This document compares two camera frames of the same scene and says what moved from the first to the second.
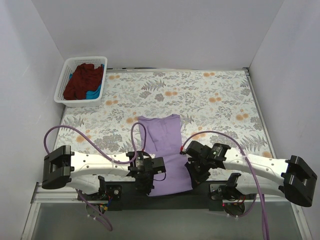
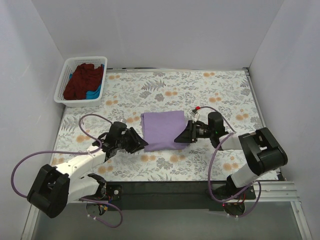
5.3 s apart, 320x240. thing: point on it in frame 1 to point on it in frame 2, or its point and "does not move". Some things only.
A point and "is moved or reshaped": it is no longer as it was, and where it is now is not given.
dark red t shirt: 84,77 does not move
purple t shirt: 164,139 is moved or reshaped
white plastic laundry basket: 83,82 does not move
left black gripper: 144,184 to 130,141
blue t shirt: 94,93 does not move
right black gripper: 196,175 to 193,131
